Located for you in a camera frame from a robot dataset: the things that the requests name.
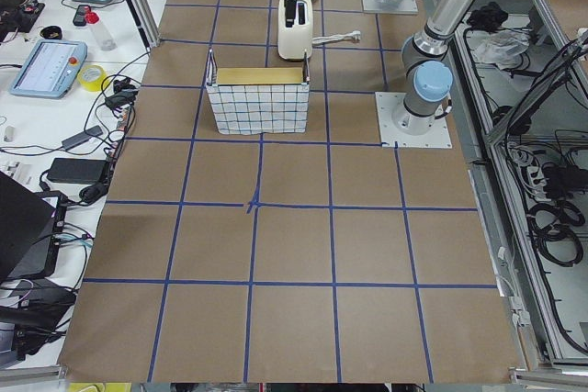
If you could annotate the cream white toaster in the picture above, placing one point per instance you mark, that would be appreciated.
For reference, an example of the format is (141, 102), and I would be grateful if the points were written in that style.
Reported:
(295, 43)

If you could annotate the light wooden board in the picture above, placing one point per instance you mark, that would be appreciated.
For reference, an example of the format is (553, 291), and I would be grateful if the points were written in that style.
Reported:
(260, 76)

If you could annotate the clear bottle red cap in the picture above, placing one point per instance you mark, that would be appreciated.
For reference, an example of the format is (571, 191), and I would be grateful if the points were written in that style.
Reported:
(99, 30)

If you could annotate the yellow tape roll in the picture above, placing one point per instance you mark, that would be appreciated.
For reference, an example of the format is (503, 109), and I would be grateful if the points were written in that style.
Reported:
(92, 77)

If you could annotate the crumpled white cloth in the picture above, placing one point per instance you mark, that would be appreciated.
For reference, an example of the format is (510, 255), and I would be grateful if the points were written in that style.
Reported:
(503, 49)

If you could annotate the grey usb hub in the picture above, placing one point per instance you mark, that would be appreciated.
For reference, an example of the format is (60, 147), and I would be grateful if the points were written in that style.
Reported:
(82, 137)

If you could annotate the small black bowl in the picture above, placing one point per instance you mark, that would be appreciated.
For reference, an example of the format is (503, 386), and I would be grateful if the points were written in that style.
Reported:
(51, 32)

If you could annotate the near blue teach pendant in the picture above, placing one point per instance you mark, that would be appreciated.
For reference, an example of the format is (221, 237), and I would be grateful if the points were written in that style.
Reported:
(50, 69)

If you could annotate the black power adapter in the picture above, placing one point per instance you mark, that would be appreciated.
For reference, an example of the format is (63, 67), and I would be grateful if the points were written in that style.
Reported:
(76, 171)

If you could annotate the black laptop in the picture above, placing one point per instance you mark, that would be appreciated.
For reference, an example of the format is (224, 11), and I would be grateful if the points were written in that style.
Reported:
(30, 225)

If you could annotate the wire basket with checkered cloth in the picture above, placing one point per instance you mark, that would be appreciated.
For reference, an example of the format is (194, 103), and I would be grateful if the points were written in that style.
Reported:
(257, 109)

